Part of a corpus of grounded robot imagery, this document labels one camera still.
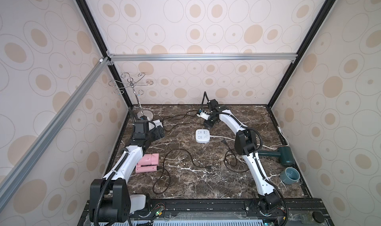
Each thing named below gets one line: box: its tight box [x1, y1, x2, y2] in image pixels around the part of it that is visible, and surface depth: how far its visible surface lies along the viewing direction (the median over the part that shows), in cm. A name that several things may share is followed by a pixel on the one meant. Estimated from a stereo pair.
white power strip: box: [195, 128, 211, 144], surface depth 101 cm
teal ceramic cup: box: [279, 167, 301, 185], surface depth 81 cm
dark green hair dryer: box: [257, 146, 296, 168], surface depth 91 cm
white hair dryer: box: [148, 118, 164, 131], surface depth 72 cm
